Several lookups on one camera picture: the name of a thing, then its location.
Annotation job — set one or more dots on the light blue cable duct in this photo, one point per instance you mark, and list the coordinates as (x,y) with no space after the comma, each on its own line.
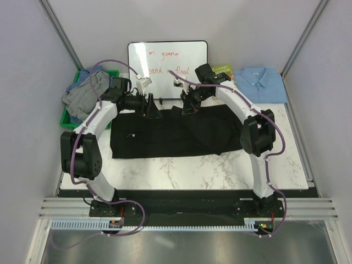
(118,225)

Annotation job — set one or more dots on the black long sleeve shirt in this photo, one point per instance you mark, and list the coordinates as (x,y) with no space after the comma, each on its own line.
(211,131)

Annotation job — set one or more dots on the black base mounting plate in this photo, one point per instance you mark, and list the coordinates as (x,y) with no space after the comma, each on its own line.
(188,207)

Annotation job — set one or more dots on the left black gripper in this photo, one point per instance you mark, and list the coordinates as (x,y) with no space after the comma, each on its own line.
(152,111)

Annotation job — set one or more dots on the grey crumpled shirt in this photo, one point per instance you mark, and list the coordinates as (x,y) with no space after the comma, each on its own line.
(79,99)

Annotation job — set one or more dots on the folded light blue shirt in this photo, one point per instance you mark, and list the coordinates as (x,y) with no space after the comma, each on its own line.
(261,85)

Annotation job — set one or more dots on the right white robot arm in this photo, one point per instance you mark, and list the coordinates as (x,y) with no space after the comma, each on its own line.
(258,128)

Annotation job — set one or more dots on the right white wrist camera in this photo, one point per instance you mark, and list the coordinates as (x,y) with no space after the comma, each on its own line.
(181,84)

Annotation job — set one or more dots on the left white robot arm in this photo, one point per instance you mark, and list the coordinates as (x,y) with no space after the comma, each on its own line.
(80,152)

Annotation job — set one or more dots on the green plastic bin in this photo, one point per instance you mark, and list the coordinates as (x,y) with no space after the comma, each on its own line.
(67,121)

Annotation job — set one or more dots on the white whiteboard with red writing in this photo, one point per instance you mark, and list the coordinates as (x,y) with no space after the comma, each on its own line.
(156,59)

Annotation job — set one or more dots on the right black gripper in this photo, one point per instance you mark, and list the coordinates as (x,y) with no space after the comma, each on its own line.
(188,107)

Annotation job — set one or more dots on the blue checked shirt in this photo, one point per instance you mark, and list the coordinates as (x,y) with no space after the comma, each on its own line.
(80,73)

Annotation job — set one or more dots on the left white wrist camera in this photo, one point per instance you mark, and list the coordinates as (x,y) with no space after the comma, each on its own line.
(142,84)

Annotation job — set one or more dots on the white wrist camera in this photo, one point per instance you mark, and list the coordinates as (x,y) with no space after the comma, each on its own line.
(142,84)
(181,84)

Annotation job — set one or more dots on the green treehouse book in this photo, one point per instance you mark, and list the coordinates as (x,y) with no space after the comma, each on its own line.
(225,68)

